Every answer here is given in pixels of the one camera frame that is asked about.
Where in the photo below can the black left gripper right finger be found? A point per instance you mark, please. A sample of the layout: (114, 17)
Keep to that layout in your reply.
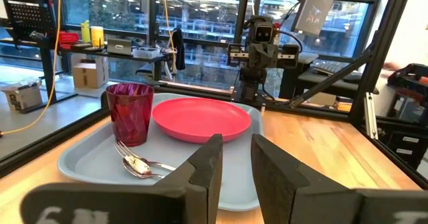
(277, 184)

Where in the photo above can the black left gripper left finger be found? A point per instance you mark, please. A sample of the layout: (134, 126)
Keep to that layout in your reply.
(204, 177)

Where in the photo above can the pink plastic plate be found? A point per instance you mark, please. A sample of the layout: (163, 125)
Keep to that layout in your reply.
(200, 118)

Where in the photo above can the red faceted plastic cup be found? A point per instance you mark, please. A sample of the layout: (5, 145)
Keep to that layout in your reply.
(130, 117)

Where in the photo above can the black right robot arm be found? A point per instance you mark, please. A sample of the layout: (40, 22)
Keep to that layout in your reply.
(252, 83)

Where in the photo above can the blue plastic tray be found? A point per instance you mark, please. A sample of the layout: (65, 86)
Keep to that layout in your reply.
(100, 160)

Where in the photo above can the white shallow tray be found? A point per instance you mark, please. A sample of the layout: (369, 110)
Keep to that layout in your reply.
(146, 52)

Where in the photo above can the black side desk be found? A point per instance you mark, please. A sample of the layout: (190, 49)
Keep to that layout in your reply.
(321, 83)

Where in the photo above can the black keyboard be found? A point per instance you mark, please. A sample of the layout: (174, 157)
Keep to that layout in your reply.
(329, 67)

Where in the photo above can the hanging grey panel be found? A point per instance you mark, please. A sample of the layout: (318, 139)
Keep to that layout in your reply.
(317, 6)

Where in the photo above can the black hanging cloth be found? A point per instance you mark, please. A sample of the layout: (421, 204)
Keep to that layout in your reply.
(179, 48)

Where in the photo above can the grey metal box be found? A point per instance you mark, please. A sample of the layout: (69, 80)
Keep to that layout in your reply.
(119, 47)

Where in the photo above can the black plastic crate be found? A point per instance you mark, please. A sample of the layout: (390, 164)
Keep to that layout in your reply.
(409, 77)

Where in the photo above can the large cardboard box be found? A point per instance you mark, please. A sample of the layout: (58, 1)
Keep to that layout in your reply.
(90, 73)

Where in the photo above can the yellow canister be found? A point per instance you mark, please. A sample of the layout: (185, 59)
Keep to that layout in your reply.
(97, 36)

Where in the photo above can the yellow bottle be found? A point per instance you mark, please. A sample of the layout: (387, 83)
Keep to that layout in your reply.
(86, 33)

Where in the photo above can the black workbench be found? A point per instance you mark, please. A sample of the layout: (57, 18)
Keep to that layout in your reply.
(47, 67)

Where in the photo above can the red tool case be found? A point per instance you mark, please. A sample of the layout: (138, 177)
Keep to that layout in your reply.
(68, 38)

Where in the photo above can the small cardboard box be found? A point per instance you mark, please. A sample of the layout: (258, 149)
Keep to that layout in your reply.
(21, 97)

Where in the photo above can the black pegboard rack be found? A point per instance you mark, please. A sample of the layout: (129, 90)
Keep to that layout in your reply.
(30, 16)

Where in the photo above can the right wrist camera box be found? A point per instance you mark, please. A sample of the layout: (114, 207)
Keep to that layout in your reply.
(264, 34)

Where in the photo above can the silver metal bracket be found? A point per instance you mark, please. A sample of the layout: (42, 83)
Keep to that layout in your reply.
(371, 117)

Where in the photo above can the black aluminium table frame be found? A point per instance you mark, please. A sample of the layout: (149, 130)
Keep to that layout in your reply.
(384, 50)

